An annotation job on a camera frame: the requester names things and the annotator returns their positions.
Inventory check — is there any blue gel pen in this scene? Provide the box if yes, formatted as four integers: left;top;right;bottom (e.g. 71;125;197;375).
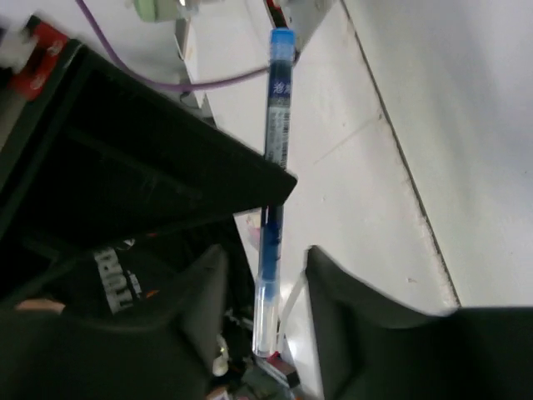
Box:
252;27;296;358

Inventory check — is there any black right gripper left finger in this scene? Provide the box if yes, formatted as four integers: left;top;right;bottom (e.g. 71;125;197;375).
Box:
1;245;227;399

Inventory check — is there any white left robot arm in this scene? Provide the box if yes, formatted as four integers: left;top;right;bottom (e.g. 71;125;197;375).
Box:
1;16;296;295

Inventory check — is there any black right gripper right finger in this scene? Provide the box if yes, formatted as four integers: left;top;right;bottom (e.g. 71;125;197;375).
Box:
305;246;532;399

